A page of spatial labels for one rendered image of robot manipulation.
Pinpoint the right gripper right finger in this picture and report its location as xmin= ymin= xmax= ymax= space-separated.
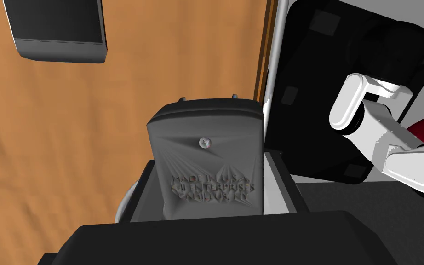
xmin=263 ymin=150 xmax=310 ymax=216

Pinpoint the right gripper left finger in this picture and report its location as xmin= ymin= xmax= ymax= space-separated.
xmin=129 ymin=159 xmax=166 ymax=223

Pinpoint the grey box with screw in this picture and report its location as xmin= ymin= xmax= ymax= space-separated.
xmin=146 ymin=93 xmax=265 ymax=221

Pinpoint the dark grey flat box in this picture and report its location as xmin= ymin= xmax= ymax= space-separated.
xmin=2 ymin=0 xmax=108 ymax=64

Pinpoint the brown wooden table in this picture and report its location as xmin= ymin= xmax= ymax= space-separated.
xmin=0 ymin=0 xmax=274 ymax=265

